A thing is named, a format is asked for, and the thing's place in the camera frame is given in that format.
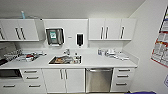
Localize blue lidded recycling bin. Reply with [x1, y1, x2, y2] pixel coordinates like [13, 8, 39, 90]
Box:
[124, 90, 156, 94]

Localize grey paper towel dispenser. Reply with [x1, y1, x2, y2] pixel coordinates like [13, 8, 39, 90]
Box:
[45, 27, 65, 46]

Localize blue dish soap bottle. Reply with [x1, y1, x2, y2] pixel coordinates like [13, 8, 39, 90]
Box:
[97, 48, 103, 57]

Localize stainless steel sink basin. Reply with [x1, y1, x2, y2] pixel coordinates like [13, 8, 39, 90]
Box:
[48, 54, 83, 66]

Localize black soap dispenser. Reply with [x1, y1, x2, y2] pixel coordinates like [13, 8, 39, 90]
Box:
[76, 32, 85, 48]

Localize stainless steel dishwasher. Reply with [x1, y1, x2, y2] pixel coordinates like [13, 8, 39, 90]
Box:
[85, 67, 114, 94]

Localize black microwave oven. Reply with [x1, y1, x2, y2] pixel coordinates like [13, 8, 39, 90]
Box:
[0, 68, 23, 81]

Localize small white bottle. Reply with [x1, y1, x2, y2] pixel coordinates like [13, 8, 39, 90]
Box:
[101, 49, 107, 57]

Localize white wall cabinet three doors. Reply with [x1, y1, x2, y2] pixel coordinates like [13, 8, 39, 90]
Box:
[88, 17, 138, 42]

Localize white base cabinet with doors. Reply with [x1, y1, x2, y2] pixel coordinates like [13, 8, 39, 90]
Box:
[42, 67, 86, 94]

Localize red white wall poster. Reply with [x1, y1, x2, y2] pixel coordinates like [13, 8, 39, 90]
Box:
[150, 6, 168, 69]

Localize teal bottle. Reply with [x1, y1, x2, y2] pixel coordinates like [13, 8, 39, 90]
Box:
[20, 10, 27, 20]

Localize chrome sink faucet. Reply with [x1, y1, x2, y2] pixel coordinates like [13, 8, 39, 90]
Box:
[62, 48, 72, 57]

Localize white mug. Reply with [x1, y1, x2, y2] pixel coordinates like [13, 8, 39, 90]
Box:
[74, 54, 81, 63]

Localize orange sponge container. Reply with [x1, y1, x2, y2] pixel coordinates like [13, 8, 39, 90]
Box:
[54, 57, 65, 64]

